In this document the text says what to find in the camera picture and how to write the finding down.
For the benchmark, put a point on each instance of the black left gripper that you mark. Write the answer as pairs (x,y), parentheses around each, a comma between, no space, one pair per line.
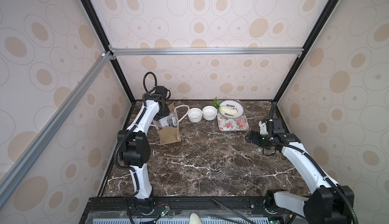
(167,111)

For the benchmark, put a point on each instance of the black corner frame post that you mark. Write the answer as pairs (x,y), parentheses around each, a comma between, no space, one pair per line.
(317,28)
(95,21)

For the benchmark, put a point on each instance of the clear compass case horizontal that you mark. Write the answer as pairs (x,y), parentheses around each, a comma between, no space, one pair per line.
(164,122)

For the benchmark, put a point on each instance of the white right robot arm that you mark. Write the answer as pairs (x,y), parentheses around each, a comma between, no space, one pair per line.
(329,203)

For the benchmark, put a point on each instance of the silver aluminium rail back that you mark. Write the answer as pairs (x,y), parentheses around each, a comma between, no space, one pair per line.
(207,51)

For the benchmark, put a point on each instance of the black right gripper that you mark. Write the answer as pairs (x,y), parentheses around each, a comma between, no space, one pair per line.
(254,137)

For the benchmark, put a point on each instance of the silver aluminium rail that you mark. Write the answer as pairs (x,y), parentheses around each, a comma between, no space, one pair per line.
(23,165)
(207,51)

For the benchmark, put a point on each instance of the patterned ceramic plate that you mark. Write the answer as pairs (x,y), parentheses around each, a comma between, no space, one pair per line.
(238,106)

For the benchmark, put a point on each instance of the clear compass case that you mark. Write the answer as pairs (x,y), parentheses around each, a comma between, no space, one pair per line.
(173,119)

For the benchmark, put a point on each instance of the floral cloth mat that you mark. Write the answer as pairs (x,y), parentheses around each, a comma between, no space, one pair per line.
(227,124)

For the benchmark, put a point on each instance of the white radish with leaves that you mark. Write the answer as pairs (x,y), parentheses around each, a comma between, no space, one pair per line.
(227,110)

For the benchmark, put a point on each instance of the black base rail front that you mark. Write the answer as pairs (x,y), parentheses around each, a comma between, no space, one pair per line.
(211,210)

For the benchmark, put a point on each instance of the silver aluminium rail left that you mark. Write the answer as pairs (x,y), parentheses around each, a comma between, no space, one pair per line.
(23,165)

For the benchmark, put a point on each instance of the white bowl left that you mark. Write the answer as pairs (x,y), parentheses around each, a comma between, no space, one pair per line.
(195,115)

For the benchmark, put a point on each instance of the white bowl right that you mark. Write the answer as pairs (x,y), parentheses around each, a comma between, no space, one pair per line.
(209,113)

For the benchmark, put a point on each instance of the black corner frame post left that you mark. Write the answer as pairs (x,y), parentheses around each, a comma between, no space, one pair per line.
(95,21)

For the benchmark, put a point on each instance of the white bowl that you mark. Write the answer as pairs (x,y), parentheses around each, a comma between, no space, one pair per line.
(209,113)
(195,115)

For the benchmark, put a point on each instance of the black corner frame post right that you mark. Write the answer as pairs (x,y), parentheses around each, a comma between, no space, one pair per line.
(317,28)

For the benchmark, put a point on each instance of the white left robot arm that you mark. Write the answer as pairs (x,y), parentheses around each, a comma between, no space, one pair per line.
(133,150)

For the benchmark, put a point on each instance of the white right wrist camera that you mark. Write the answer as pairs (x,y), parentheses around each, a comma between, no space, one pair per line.
(263,127)

